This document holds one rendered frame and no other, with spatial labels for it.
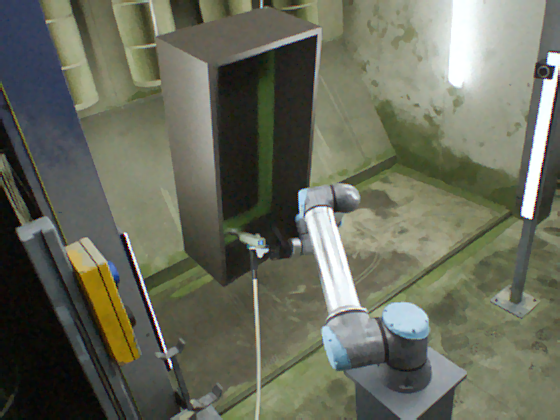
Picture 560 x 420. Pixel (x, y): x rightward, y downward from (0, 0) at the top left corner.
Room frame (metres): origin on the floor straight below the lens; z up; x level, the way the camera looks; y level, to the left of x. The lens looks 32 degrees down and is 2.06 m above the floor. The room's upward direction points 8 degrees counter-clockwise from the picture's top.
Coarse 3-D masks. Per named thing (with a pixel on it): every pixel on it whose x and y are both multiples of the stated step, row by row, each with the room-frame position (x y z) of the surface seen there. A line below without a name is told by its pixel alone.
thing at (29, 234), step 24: (24, 240) 0.72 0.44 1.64; (48, 240) 0.74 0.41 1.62; (48, 264) 0.74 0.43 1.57; (48, 288) 0.72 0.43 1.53; (72, 288) 0.74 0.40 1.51; (72, 312) 0.74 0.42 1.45; (72, 336) 0.72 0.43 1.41; (96, 336) 0.74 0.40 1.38; (96, 360) 0.73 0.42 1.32; (96, 384) 0.72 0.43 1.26; (120, 384) 0.75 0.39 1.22; (120, 408) 0.74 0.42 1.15
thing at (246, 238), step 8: (232, 232) 2.25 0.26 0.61; (240, 232) 2.12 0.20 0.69; (240, 240) 2.08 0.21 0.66; (248, 240) 1.97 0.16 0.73; (256, 240) 1.88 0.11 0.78; (264, 240) 1.89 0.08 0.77; (256, 248) 1.93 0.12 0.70; (256, 256) 1.93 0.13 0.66; (256, 264) 1.91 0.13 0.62; (256, 272) 1.90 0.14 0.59
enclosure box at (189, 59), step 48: (192, 48) 1.93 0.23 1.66; (240, 48) 1.92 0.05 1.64; (288, 48) 2.33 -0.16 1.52; (192, 96) 1.90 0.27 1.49; (240, 96) 2.38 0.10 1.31; (288, 96) 2.36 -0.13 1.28; (192, 144) 1.97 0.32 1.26; (240, 144) 2.42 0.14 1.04; (288, 144) 2.39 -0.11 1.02; (192, 192) 2.04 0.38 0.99; (240, 192) 2.46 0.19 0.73; (288, 192) 2.43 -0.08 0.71; (192, 240) 2.14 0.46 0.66
